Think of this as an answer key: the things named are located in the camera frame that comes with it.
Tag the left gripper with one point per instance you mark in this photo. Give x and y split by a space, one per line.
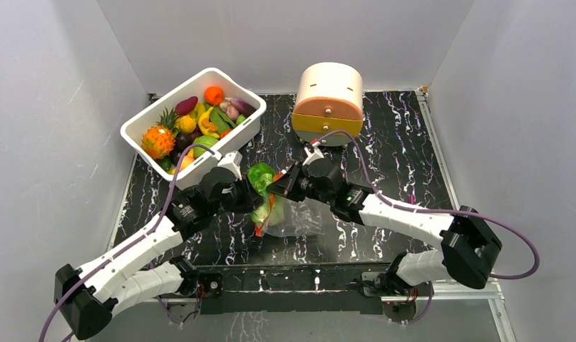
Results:
251 199

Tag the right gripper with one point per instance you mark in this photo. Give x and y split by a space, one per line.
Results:
291 182

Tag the green toy cabbage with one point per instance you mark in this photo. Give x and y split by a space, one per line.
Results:
271 212

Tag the clear zip top bag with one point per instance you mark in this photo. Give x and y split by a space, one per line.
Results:
299 220

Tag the dark toy plum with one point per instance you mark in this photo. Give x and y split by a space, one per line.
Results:
182 141

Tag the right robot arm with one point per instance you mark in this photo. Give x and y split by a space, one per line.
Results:
464 248

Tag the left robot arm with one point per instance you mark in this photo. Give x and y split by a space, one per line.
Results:
91 295

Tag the toy peach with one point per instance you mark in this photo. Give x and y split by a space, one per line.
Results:
186 161

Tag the purple toy onion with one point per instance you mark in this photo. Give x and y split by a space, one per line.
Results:
243 107

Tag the toy garlic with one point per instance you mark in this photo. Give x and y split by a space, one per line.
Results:
230 110

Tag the round drawer cabinet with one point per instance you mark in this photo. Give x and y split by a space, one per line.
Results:
329 98

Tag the yellow toy fruit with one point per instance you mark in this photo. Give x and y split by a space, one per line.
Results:
185 124

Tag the toy pineapple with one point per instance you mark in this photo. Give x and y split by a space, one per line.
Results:
159 140

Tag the orange toy tangerine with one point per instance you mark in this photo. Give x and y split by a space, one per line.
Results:
214 95

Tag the purple toy sweet potato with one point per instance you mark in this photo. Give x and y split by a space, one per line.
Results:
186 106

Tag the white plastic bin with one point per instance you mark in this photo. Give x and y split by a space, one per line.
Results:
133 129

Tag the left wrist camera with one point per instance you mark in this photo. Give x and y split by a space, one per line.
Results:
231 161

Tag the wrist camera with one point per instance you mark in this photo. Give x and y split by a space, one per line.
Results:
313 153
231 161

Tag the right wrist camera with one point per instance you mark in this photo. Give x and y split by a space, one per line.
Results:
313 153

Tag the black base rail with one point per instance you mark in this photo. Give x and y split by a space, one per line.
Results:
359 287

